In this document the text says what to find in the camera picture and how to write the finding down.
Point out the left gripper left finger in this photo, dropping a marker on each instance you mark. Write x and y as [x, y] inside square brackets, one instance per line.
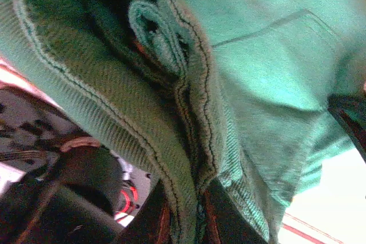
[143, 221]

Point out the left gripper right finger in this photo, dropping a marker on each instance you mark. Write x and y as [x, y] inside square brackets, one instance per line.
[228, 221]

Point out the green cloth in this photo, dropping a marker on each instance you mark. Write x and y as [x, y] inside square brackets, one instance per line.
[257, 69]

